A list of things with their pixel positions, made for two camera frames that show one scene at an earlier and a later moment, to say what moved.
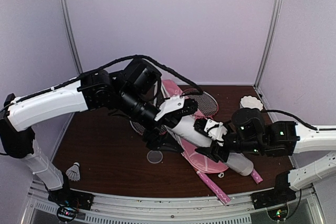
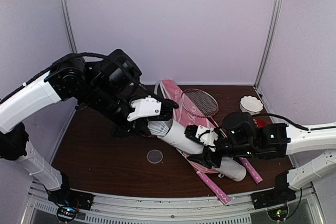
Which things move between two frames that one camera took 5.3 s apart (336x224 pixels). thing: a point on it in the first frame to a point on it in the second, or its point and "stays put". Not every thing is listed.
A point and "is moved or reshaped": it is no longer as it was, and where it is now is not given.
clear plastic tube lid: (155, 156) stays put
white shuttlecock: (73, 173) is moved or reshaped
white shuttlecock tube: (185, 129) is moved or reshaped
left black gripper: (156, 141) to (118, 131)
